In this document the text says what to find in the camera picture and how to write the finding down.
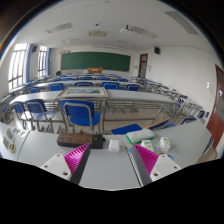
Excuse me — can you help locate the group of ceiling lights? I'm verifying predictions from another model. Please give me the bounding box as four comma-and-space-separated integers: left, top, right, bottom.
45, 10, 202, 45

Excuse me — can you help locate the orange wooden lectern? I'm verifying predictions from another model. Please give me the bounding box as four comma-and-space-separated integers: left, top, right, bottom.
86, 66, 105, 75

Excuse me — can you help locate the narrow window with blue curtain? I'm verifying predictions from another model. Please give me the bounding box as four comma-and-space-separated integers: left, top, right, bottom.
36, 45, 49, 79

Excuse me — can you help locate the framed landscape picture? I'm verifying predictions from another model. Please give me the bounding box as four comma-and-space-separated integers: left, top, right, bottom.
56, 86, 110, 100

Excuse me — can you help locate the ceiling air conditioner vent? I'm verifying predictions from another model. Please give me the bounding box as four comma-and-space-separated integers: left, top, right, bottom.
87, 30, 109, 38

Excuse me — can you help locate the brown door with window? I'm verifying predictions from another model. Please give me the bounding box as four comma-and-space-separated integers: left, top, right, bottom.
137, 52, 149, 80

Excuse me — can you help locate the white ceiling projector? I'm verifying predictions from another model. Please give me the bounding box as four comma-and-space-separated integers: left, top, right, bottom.
119, 25, 137, 36

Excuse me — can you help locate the blue chair with grey frame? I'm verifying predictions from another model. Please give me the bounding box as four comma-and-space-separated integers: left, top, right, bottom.
110, 123, 144, 136
25, 98, 57, 132
12, 101, 30, 125
60, 99, 102, 134

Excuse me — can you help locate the grey classroom desk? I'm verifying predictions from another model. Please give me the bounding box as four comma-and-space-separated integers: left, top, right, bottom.
105, 88, 183, 125
53, 86, 110, 134

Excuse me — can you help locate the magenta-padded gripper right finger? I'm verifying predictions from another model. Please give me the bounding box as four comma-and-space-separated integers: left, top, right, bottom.
131, 143, 183, 187

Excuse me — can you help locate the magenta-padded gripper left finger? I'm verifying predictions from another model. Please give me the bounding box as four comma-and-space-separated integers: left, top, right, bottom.
39, 142, 92, 185

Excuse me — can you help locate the group of blue chairs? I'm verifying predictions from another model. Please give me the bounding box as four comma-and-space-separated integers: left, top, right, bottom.
28, 71, 210, 121

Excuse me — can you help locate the green and white book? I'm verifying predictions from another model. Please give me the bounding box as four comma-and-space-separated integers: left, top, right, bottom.
126, 128, 156, 145

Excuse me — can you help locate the red-brown wooden door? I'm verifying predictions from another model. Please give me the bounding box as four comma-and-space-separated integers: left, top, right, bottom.
205, 64, 224, 152

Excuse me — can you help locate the green chalkboard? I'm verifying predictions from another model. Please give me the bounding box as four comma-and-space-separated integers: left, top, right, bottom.
60, 51, 132, 73

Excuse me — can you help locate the blue chair with wooden edge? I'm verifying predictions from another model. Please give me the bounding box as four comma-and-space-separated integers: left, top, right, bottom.
143, 115, 198, 132

